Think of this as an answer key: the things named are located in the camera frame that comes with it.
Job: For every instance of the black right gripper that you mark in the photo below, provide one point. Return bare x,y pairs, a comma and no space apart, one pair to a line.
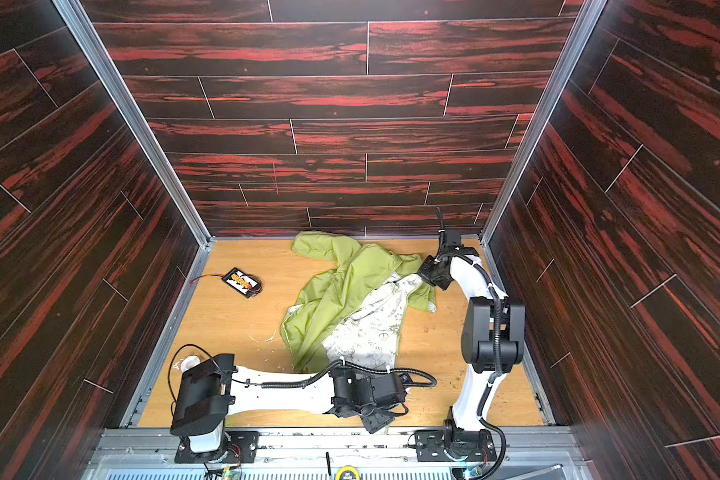
432,270

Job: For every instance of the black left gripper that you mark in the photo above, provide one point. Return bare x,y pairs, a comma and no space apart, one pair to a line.
371,411

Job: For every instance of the green Snoopy zip jacket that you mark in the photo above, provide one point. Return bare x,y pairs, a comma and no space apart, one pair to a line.
354,311

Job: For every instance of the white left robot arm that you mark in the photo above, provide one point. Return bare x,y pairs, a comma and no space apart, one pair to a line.
215,389

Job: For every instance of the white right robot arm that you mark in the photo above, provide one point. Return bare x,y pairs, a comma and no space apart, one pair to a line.
492,342

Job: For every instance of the yellow tape measure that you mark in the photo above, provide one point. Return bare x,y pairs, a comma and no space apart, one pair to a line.
347,473

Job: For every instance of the red and white tape roll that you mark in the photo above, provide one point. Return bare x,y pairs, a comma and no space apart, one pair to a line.
187,363

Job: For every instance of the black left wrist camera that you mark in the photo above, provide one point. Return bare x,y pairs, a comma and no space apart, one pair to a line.
389,390

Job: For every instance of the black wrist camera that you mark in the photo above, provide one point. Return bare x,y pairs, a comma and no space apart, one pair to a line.
449,240
389,390

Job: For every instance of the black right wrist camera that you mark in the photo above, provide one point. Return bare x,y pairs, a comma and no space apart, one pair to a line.
449,240

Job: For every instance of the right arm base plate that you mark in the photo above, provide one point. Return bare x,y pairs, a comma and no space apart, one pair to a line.
441,445

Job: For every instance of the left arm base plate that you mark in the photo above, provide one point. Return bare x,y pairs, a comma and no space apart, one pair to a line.
218,447

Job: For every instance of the black battery pack with wires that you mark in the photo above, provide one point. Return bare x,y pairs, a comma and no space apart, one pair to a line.
245,284

